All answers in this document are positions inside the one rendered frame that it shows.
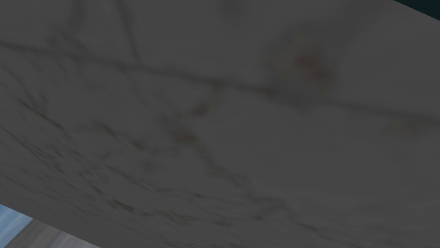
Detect grey marble slab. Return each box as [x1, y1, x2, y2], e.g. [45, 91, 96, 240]
[0, 0, 440, 248]

